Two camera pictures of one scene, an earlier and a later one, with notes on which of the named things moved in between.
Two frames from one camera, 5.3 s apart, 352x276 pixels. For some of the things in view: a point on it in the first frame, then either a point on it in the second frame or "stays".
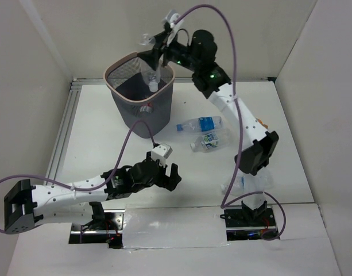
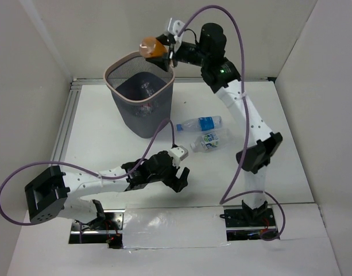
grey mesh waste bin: [135, 101] stays
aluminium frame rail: [54, 166] stays
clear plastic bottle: [151, 77] -> [149, 91]
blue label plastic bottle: [201, 125] stays
